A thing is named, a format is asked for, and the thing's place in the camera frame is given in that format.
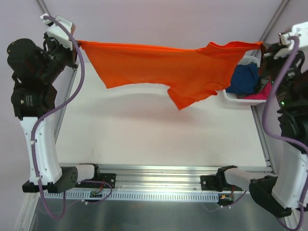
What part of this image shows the orange t shirt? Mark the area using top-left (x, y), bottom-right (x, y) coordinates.
top-left (80, 40), bottom-right (262, 110)

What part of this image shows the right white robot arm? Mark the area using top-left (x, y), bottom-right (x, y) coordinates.
top-left (200, 41), bottom-right (308, 218)

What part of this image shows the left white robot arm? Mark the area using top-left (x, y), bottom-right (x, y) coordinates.
top-left (7, 35), bottom-right (116, 193)

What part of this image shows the white plastic laundry basket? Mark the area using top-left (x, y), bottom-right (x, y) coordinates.
top-left (223, 55), bottom-right (272, 106)

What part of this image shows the dark grey t shirt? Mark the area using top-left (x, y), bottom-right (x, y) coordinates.
top-left (249, 62), bottom-right (269, 94)

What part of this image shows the blue t shirt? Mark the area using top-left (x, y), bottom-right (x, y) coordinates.
top-left (225, 63), bottom-right (259, 95)

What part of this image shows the pink t shirt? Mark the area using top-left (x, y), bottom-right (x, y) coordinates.
top-left (243, 83), bottom-right (271, 100)

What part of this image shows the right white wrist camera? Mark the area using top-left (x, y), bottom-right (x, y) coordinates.
top-left (262, 22), bottom-right (308, 59)

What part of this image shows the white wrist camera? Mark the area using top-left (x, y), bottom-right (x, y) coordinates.
top-left (40, 13), bottom-right (76, 51)
top-left (262, 22), bottom-right (308, 59)

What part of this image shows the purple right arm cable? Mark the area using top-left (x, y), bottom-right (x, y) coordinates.
top-left (204, 36), bottom-right (308, 231)

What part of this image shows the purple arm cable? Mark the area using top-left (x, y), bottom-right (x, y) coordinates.
top-left (204, 36), bottom-right (308, 231)
top-left (30, 15), bottom-right (113, 220)

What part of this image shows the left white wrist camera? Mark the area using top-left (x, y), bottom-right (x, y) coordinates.
top-left (40, 13), bottom-right (76, 51)

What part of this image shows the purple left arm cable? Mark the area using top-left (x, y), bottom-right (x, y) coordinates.
top-left (30, 15), bottom-right (113, 220)

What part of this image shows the white slotted cable duct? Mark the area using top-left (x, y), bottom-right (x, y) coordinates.
top-left (39, 190), bottom-right (219, 202)

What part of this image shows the aluminium mounting rail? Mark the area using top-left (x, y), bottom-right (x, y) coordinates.
top-left (57, 163), bottom-right (288, 194)

